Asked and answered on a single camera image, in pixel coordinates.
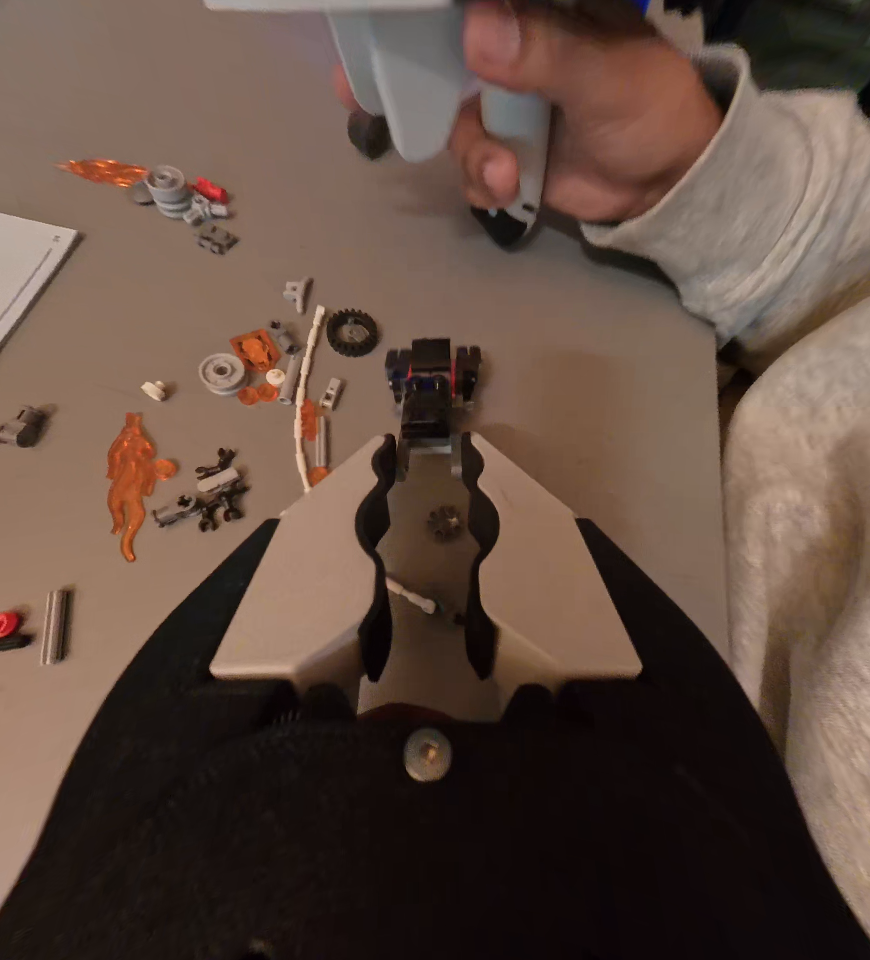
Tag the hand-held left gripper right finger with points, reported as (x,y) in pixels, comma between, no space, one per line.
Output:
(547,592)

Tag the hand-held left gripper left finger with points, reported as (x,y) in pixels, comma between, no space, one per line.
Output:
(307,585)

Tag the black lego vehicle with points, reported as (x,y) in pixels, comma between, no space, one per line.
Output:
(427,390)

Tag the small black tyre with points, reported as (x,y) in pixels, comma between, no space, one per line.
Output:
(339,341)

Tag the person's right forearm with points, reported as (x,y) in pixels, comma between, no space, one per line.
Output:
(772,210)

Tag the person's right hand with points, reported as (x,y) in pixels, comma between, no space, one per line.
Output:
(614,120)

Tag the white bar piece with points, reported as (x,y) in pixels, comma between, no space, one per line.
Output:
(411,594)

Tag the black claw piece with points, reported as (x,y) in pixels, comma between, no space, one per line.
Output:
(221,511)
(221,459)

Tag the small black gear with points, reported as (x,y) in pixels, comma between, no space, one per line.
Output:
(444,523)

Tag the pale grey short bar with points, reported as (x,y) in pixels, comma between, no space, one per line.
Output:
(217,480)

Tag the thin grey bar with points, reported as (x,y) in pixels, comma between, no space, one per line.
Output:
(321,442)

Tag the grey joint connector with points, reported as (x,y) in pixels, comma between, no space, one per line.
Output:
(176,511)

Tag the small orange flame piece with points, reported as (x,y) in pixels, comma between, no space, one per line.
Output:
(309,418)

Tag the orange round stud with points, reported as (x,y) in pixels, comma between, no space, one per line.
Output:
(166,469)

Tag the grey clip brick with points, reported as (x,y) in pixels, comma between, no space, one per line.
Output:
(331,393)

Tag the orange round plates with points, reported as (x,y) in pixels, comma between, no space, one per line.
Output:
(257,394)

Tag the grey tube piece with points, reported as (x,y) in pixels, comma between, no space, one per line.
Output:
(291,379)

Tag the small white stud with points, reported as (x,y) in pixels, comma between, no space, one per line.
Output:
(276,377)

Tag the large orange flame piece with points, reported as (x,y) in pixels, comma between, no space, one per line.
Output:
(129,472)

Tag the small red brick piece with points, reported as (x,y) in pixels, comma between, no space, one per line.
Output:
(211,189)

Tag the single grey wheel hub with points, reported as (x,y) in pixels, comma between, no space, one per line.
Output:
(223,373)

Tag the grey forked piece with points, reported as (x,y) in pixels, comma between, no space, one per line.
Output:
(298,292)

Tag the orange printed tile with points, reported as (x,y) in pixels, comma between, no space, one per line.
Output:
(256,351)

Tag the small grey clip piece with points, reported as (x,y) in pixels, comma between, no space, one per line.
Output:
(202,211)

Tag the dark grey small plate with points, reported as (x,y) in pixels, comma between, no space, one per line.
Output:
(217,239)

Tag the white round piece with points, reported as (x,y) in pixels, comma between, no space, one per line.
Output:
(155,390)

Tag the small grey joint piece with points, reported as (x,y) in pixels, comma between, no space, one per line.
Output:
(283,337)

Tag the grey grooved beam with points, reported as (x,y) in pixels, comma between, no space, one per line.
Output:
(55,626)

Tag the stacked grey wheel hubs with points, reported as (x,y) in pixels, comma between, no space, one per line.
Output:
(168,189)

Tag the person's light grey clothing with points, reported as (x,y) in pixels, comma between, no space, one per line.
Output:
(832,600)

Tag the dark grey disc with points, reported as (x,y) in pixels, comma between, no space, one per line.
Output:
(141,193)

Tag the red round piece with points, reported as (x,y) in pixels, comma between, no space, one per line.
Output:
(1,624)

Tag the long orange flame piece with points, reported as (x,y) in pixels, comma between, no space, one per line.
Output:
(101,172)

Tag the grey and black connector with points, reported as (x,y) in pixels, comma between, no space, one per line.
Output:
(24,427)

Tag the instruction booklet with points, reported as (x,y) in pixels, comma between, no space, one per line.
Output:
(7,285)

